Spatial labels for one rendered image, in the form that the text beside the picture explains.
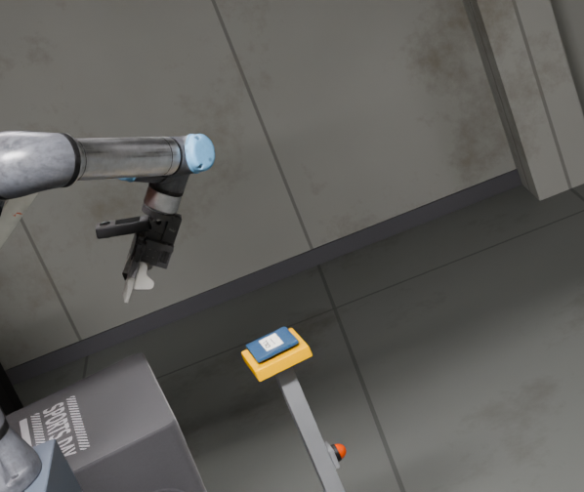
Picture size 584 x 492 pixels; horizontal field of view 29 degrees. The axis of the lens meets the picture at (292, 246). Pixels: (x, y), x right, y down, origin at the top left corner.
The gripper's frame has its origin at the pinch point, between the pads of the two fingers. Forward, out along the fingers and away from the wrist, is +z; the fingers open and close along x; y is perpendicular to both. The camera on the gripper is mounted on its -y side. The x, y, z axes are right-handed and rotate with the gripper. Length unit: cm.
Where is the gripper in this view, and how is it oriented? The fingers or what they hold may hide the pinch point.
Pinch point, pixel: (122, 291)
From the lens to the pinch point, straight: 250.5
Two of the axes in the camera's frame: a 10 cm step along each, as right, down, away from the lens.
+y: 9.3, 2.8, 2.3
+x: -1.4, -3.1, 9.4
